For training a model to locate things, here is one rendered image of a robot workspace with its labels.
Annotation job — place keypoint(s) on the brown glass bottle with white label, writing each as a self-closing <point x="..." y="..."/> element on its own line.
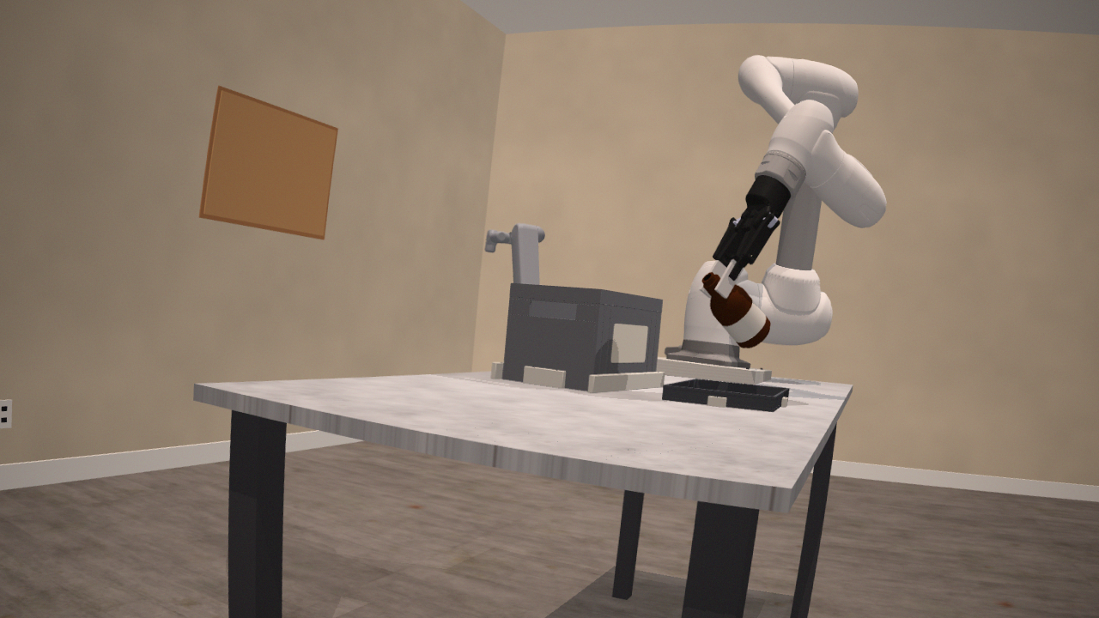
<point x="738" y="314"/>

